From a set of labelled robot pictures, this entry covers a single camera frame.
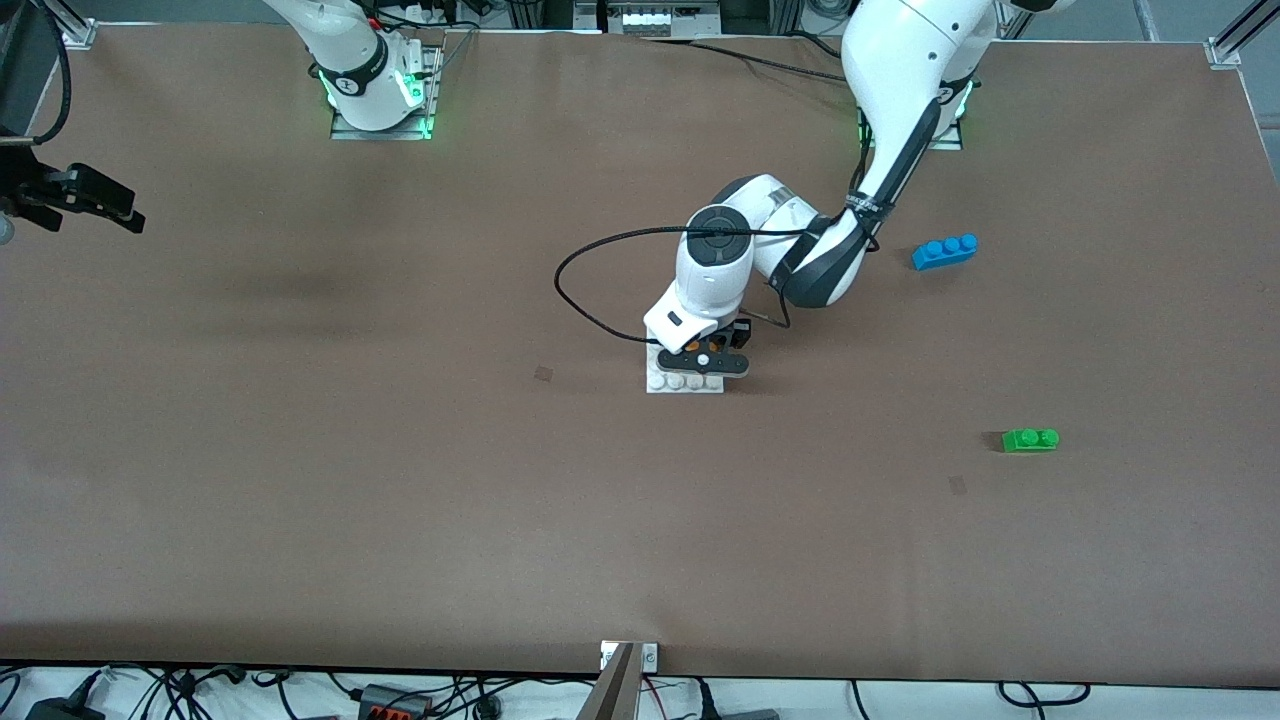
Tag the metal camera post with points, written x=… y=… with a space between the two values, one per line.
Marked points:
x=612 y=695

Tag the green toy block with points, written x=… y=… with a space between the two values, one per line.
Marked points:
x=1030 y=441

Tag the black orange connector box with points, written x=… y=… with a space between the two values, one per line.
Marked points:
x=395 y=703

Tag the white power strip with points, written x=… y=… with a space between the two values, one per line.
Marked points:
x=655 y=20

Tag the metal table corner bracket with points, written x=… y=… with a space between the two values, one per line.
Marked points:
x=80 y=35
x=1218 y=52

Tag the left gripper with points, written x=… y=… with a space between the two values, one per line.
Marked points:
x=739 y=334

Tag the blue toy block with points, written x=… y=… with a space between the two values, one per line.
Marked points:
x=945 y=253

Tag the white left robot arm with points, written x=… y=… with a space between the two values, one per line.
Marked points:
x=900 y=60

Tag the black power adapter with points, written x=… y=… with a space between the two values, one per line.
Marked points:
x=65 y=710

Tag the small metal bracket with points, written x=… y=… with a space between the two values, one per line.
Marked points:
x=650 y=657

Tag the white studded base plate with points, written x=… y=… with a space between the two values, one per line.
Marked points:
x=685 y=384

